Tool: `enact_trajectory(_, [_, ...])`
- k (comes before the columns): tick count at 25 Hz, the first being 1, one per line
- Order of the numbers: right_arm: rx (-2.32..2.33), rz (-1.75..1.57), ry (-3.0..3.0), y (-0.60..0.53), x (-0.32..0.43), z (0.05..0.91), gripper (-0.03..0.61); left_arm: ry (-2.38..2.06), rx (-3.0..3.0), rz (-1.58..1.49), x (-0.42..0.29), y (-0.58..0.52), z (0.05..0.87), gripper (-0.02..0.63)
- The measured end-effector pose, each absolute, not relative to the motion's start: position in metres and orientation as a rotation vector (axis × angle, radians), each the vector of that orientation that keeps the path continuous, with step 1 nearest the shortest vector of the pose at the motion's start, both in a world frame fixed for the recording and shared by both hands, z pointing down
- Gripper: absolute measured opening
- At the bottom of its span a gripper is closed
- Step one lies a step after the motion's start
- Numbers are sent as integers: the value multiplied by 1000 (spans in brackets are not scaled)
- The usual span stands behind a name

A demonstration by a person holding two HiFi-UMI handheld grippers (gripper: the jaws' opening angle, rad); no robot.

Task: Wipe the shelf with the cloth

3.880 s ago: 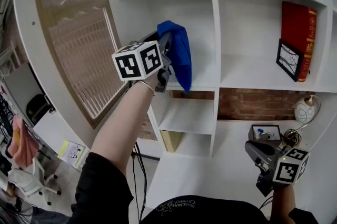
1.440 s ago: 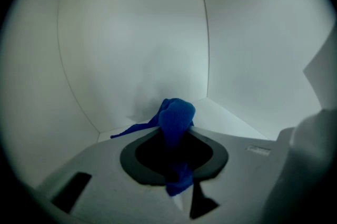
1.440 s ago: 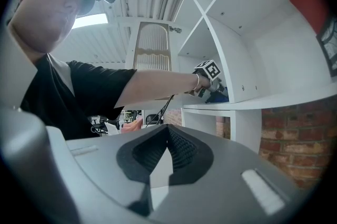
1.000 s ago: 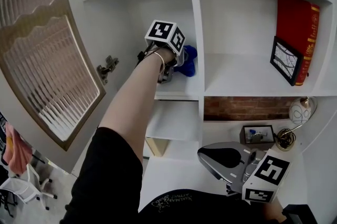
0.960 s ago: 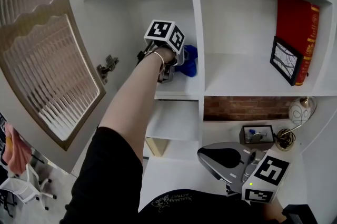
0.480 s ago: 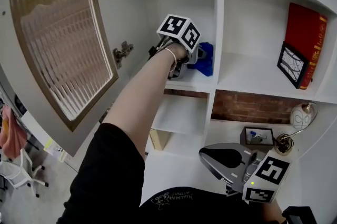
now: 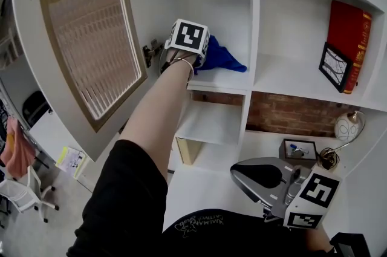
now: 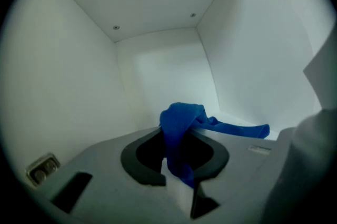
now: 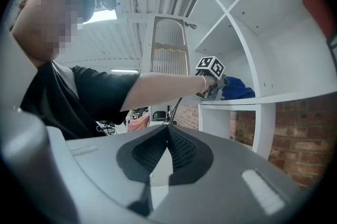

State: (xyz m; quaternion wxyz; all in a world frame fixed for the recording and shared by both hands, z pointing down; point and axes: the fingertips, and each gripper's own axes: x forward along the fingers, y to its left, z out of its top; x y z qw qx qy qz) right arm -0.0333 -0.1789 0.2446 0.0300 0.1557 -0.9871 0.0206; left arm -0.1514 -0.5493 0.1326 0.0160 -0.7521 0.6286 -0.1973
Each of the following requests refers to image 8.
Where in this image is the white cubby shelf unit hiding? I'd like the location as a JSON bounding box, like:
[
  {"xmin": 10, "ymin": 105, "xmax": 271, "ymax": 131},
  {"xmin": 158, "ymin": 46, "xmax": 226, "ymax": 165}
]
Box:
[{"xmin": 4, "ymin": 0, "xmax": 336, "ymax": 184}]

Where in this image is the blue cloth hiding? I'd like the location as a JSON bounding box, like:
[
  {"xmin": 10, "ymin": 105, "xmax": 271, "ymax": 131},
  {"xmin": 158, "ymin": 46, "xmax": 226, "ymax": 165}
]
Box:
[{"xmin": 159, "ymin": 102, "xmax": 271, "ymax": 189}]

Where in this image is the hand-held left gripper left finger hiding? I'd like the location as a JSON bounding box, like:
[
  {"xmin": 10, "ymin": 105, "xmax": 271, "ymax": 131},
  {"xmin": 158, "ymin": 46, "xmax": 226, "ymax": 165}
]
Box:
[{"xmin": 120, "ymin": 126, "xmax": 167, "ymax": 187}]

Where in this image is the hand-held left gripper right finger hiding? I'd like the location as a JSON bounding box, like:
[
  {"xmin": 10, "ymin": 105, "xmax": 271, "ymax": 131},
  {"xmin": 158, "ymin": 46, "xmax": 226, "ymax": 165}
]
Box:
[{"xmin": 188, "ymin": 129, "xmax": 230, "ymax": 220}]

